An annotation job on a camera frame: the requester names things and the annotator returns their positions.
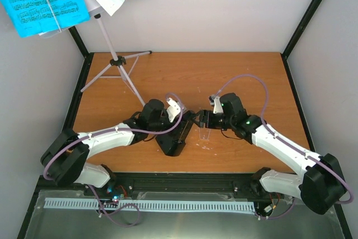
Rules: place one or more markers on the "green led circuit board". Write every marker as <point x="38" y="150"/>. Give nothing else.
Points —
<point x="117" y="192"/>

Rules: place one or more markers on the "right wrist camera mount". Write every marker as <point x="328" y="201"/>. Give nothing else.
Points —
<point x="216" y="104"/>

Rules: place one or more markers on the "black frame post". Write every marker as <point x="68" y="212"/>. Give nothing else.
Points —
<point x="87" y="56"/>
<point x="302" y="25"/>

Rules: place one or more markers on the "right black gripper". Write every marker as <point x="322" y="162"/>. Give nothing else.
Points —
<point x="208" y="123"/>

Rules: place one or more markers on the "blue sheet music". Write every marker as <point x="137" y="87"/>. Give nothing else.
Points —
<point x="32" y="17"/>

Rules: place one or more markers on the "black metronome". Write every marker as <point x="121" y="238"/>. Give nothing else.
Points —
<point x="173" y="143"/>

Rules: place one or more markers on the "light blue cable duct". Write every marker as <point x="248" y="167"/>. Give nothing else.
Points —
<point x="167" y="206"/>

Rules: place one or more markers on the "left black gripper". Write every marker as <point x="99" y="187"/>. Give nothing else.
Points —
<point x="180" y="126"/>

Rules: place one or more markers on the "black frame post left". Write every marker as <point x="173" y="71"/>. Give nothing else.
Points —
<point x="87" y="56"/>

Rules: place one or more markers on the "clear plastic metronome cover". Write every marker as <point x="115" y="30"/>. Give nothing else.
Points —
<point x="204" y="133"/>

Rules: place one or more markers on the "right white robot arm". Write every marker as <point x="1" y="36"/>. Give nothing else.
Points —
<point x="256" y="131"/>

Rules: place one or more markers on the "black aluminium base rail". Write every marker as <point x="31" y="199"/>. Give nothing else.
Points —
<point x="181" y="183"/>

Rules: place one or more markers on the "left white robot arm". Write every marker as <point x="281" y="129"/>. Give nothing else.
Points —
<point x="66" y="161"/>

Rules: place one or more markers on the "black frame post right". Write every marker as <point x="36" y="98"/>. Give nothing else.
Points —
<point x="302" y="25"/>

